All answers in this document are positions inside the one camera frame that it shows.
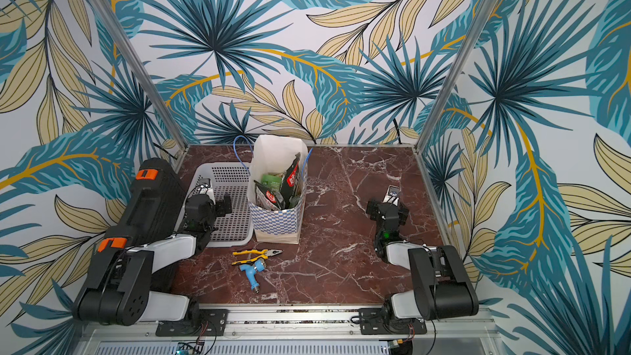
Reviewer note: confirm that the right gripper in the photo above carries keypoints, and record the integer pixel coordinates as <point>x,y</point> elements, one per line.
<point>388,209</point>

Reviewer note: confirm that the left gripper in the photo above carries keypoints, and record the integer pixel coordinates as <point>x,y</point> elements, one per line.
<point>222,210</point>

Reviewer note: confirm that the checkered paper bag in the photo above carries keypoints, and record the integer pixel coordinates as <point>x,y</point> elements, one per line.
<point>273,155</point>

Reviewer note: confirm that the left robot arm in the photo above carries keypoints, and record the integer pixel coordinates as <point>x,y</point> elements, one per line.
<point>118,289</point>

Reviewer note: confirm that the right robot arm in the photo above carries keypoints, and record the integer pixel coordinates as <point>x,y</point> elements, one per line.
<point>441,287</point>

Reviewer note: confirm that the white plastic basket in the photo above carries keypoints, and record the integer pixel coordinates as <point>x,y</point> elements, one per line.
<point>236,229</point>

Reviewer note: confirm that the yellow black pliers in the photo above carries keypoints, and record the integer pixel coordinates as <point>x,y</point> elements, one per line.
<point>255,255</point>

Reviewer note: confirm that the black orange tool case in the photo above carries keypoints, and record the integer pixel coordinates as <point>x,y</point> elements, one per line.
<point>157,195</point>

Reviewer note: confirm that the blue plastic fitting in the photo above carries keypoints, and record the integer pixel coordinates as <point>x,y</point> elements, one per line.
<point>250,270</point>

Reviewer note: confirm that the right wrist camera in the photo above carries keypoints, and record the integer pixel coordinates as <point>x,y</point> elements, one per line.
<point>392,195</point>

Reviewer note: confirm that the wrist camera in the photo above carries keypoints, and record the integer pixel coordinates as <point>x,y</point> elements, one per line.
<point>392,195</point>
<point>204,187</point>

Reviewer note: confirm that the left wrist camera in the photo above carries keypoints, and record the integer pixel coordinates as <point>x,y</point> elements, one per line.
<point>204,187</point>

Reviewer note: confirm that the left aluminium frame post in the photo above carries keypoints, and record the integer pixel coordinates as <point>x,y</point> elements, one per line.
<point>120,38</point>

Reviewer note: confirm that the aluminium frame post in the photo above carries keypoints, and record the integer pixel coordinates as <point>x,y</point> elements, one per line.
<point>473,34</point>
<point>120,38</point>

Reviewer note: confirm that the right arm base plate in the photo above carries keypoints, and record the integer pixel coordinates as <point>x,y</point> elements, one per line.
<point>377,321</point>

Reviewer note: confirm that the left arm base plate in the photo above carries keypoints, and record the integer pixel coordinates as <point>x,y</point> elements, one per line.
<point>204,323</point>

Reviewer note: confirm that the aluminium front rail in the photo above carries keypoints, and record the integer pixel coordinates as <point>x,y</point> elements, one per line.
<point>297,329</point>

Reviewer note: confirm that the right aluminium frame post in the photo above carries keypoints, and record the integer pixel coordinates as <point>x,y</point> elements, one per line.
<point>473,34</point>

